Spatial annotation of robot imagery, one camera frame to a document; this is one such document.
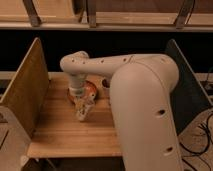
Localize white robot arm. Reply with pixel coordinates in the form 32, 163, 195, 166
60, 51, 183, 171

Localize clear plastic bottle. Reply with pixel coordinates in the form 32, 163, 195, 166
76, 101, 95, 122

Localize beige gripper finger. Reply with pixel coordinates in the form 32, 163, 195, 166
75, 99, 84, 111
86, 93, 96, 104

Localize orange bowl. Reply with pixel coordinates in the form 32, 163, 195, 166
66, 79, 98, 105

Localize left wooden side panel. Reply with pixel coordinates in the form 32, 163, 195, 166
0, 38, 49, 139

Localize black floor cables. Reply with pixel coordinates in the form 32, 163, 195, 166
179, 111, 213, 171

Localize right dark side panel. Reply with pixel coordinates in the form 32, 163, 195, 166
165, 39, 213, 135

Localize wooden shelf with brackets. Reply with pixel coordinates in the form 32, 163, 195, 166
0, 0, 213, 32

